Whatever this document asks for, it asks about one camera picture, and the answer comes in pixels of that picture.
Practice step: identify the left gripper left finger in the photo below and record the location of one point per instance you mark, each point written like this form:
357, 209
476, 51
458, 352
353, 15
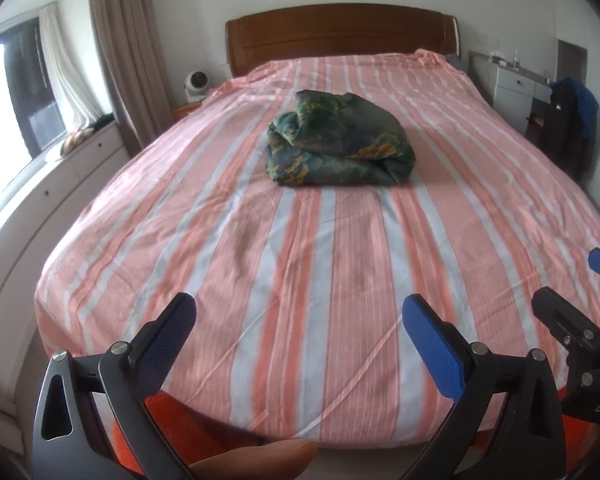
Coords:
69, 439

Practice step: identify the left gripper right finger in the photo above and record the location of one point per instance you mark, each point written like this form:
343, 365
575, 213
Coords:
528, 440

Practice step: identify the green patterned silk jacket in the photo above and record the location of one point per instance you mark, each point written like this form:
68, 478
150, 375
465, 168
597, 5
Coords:
337, 139

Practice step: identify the black and blue hanging clothes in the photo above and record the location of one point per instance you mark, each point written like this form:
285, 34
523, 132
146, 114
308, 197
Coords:
564, 129

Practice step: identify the person's left hand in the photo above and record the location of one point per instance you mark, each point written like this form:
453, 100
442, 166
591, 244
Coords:
278, 460

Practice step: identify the white dresser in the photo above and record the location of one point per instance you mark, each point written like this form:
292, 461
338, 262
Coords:
517, 95

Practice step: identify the white window cabinet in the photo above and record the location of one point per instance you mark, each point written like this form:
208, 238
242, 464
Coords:
32, 222

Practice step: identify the pink striped bed sheet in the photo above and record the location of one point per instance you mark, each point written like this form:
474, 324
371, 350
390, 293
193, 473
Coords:
299, 290

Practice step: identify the wooden headboard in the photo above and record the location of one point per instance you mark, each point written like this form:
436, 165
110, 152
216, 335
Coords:
331, 29

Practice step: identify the wooden nightstand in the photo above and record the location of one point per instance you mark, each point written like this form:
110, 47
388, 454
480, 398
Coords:
185, 110

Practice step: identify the small white fan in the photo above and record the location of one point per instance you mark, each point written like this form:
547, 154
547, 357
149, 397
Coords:
196, 86

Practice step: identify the beige curtain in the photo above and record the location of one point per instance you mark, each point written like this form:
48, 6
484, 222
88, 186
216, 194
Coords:
135, 72

